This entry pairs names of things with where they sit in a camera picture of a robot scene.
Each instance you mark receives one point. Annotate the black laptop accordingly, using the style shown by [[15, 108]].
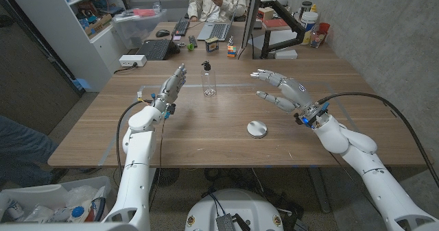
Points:
[[156, 49]]

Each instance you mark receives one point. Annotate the person in beige jacket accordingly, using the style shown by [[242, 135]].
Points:
[[228, 3]]

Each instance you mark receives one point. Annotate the silver laptop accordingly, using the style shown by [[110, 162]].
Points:
[[216, 31]]

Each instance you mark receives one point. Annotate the black round floor fan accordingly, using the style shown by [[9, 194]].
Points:
[[169, 178]]

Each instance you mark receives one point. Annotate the red book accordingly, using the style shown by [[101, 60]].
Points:
[[274, 23]]

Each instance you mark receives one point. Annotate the clear dispenser bottle black pump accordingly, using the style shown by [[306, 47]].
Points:
[[208, 82]]

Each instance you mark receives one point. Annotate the small black keyboard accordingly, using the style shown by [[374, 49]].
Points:
[[181, 27]]

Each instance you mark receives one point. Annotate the pink cloth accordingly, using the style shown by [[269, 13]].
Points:
[[144, 12]]

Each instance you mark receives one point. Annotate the open cardboard box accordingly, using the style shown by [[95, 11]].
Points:
[[99, 24]]

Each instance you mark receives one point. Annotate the clear plastic storage bin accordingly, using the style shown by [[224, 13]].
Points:
[[137, 30]]

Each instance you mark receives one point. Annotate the white power strip box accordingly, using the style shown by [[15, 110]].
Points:
[[132, 60]]

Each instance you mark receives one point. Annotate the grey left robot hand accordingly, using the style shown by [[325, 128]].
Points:
[[171, 87]]

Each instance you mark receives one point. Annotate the black remote control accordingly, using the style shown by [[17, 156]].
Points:
[[192, 41]]

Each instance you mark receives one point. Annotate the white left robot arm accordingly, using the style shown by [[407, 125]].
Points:
[[139, 155]]

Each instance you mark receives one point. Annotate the yellow bottle top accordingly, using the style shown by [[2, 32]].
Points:
[[313, 8]]

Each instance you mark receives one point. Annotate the white plastic tub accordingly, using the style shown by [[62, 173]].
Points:
[[309, 21]]

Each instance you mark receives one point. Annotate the small blue yellow printed box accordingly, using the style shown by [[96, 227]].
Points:
[[212, 44]]

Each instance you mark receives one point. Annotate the silver round jar lid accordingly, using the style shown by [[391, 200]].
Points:
[[257, 129]]

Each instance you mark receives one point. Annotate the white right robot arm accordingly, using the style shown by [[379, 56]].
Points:
[[370, 169]]

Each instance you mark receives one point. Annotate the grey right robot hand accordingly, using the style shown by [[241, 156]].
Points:
[[293, 90]]

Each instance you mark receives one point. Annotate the person in blue jeans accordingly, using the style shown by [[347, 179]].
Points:
[[20, 148]]

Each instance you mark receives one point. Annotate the clear glass jar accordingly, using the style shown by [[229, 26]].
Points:
[[317, 39]]

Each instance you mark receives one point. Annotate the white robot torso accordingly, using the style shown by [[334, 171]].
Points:
[[68, 227]]

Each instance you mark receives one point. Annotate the white shelf cabinet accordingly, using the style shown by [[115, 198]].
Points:
[[68, 46]]

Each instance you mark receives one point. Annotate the colourful puzzle cube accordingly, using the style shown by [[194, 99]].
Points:
[[232, 51]]

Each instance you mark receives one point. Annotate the small cardboard box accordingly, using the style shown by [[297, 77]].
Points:
[[265, 13]]

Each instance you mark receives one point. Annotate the jar with dark lid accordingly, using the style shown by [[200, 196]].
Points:
[[305, 7]]

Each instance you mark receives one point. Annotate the black computer mouse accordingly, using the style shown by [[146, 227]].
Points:
[[162, 33]]

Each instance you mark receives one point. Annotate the small green object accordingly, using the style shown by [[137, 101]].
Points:
[[190, 47]]

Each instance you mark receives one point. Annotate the computer monitor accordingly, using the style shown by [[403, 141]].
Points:
[[252, 15]]

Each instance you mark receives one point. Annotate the white bin with clutter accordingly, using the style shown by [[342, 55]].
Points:
[[41, 196]]

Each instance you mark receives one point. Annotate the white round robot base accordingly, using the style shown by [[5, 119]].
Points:
[[236, 203]]

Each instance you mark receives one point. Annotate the flat white box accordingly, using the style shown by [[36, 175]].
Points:
[[286, 54]]

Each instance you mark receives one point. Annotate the red cup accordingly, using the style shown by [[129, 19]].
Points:
[[323, 28]]

